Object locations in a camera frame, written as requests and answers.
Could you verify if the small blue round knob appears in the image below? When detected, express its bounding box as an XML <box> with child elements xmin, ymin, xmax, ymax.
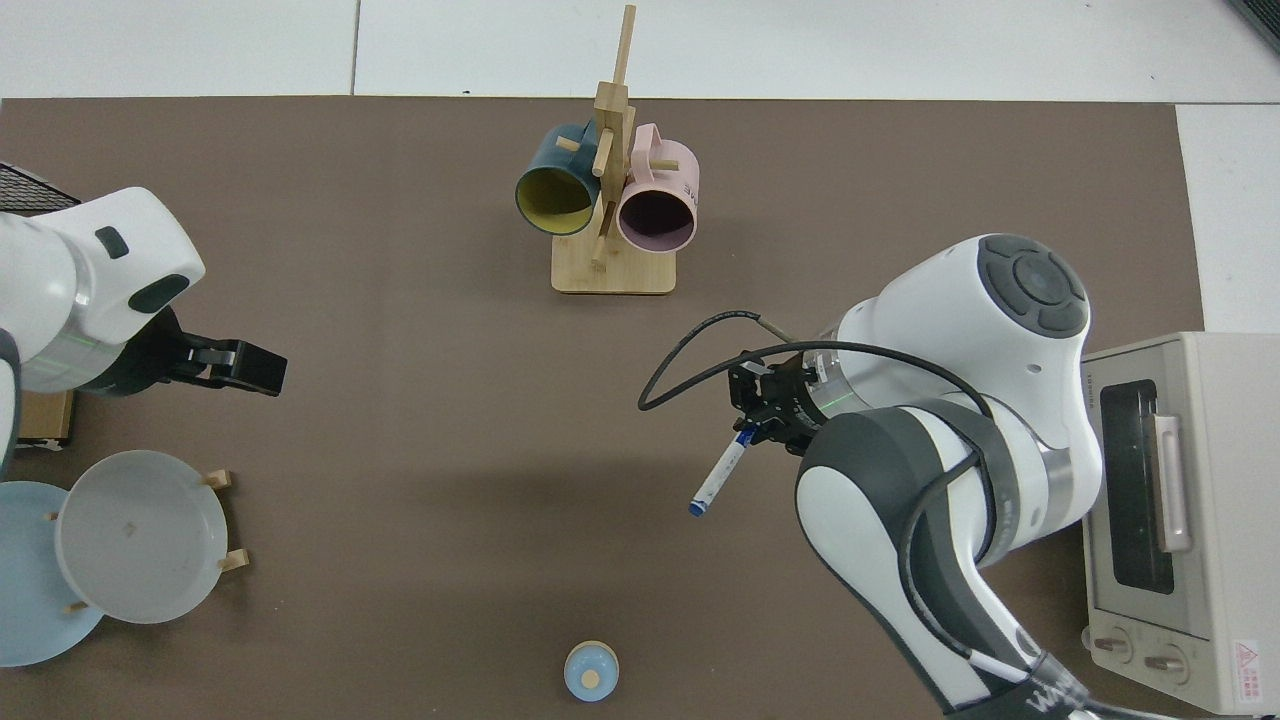
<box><xmin>564</xmin><ymin>641</ymin><xmax>621</xmax><ymax>703</ymax></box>

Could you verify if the dark teal cup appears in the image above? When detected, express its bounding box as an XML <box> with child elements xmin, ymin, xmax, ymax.
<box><xmin>515</xmin><ymin>122</ymin><xmax>606</xmax><ymax>238</ymax></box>

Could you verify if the blue white marker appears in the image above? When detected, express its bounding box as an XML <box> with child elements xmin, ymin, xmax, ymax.
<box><xmin>688</xmin><ymin>425</ymin><xmax>753</xmax><ymax>518</ymax></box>

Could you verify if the light blue plate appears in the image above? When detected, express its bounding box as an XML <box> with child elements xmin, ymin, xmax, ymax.
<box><xmin>0</xmin><ymin>482</ymin><xmax>106</xmax><ymax>668</ymax></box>

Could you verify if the brown table cloth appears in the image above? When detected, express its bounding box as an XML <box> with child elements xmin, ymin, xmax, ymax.
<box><xmin>0</xmin><ymin>96</ymin><xmax>1206</xmax><ymax>720</ymax></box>

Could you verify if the pink cup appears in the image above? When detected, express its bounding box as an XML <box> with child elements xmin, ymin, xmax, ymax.
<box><xmin>615</xmin><ymin>123</ymin><xmax>700</xmax><ymax>255</ymax></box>

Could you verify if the pale toaster oven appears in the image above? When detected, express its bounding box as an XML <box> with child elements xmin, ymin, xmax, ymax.
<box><xmin>1080</xmin><ymin>332</ymin><xmax>1280</xmax><ymax>716</ymax></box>

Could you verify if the dark grey object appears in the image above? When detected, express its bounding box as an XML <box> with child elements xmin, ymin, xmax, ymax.
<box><xmin>1230</xmin><ymin>0</ymin><xmax>1280</xmax><ymax>53</ymax></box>

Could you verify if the grey plate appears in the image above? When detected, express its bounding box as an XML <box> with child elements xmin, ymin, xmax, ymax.
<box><xmin>55</xmin><ymin>450</ymin><xmax>229</xmax><ymax>626</ymax></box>

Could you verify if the wire basket with wooden floor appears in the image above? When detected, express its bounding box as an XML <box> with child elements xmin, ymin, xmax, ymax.
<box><xmin>0</xmin><ymin>160</ymin><xmax>81</xmax><ymax>449</ymax></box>

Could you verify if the wooden plate rack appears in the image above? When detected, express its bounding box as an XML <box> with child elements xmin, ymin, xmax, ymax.
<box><xmin>45</xmin><ymin>468</ymin><xmax>251</xmax><ymax>614</ymax></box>

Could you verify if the wooden cup stand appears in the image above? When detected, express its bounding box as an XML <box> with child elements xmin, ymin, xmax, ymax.
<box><xmin>551</xmin><ymin>5</ymin><xmax>678</xmax><ymax>296</ymax></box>

